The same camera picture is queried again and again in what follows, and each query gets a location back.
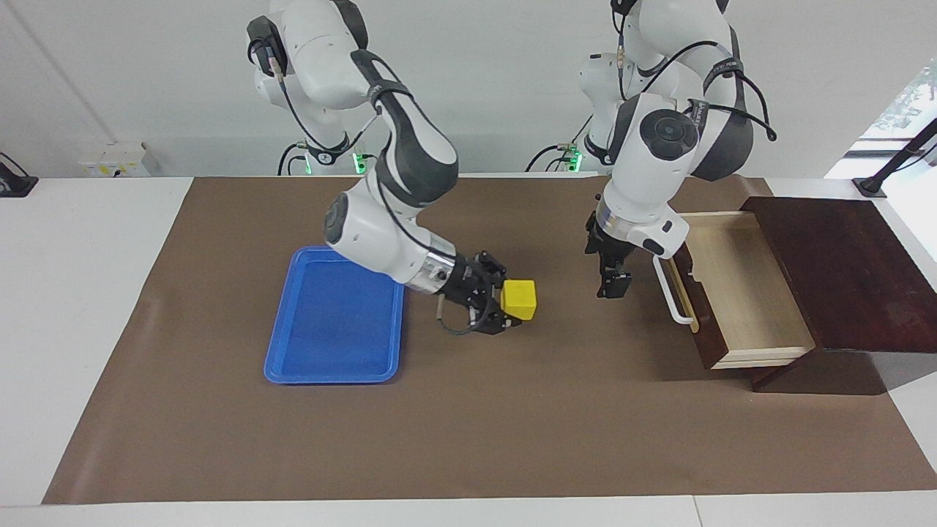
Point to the brown table mat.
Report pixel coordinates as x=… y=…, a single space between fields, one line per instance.
x=549 y=424

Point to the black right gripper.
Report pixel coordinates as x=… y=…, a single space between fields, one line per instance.
x=468 y=285

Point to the blue plastic tray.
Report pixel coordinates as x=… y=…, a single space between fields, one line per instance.
x=329 y=329

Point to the black camera stand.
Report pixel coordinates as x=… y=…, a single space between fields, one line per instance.
x=871 y=187

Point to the dark wooden cabinet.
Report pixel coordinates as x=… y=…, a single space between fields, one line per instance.
x=842 y=271

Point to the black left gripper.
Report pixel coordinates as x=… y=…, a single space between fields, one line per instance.
x=615 y=252

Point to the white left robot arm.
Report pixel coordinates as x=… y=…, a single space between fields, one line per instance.
x=659 y=168

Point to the yellow cube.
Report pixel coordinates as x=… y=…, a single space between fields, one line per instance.
x=518 y=300

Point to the black table clamp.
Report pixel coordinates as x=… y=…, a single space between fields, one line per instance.
x=15 y=184

